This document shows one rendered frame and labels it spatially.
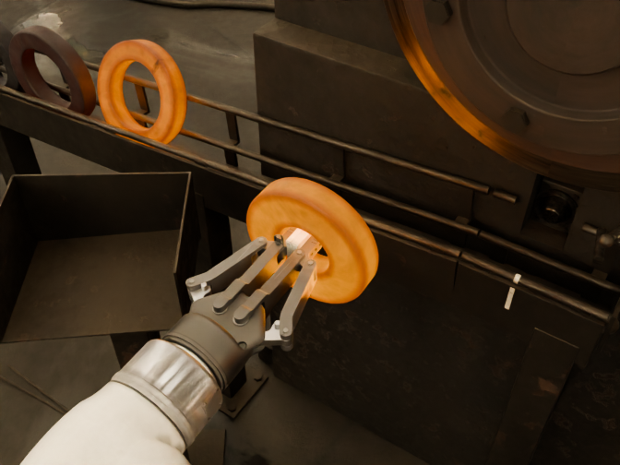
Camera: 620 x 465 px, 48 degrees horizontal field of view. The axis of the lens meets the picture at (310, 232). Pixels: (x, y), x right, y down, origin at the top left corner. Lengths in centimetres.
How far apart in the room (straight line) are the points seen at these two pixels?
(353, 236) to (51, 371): 118
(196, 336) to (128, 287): 43
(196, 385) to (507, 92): 38
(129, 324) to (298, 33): 48
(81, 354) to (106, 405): 118
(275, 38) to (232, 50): 178
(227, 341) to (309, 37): 54
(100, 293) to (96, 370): 69
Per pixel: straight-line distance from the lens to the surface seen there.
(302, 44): 103
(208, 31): 297
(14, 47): 141
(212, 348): 63
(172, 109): 119
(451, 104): 81
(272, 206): 74
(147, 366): 62
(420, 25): 76
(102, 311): 104
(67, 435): 60
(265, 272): 72
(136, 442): 59
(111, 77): 129
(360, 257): 71
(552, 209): 98
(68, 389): 173
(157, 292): 104
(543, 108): 67
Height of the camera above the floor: 137
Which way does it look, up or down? 44 degrees down
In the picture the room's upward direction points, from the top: straight up
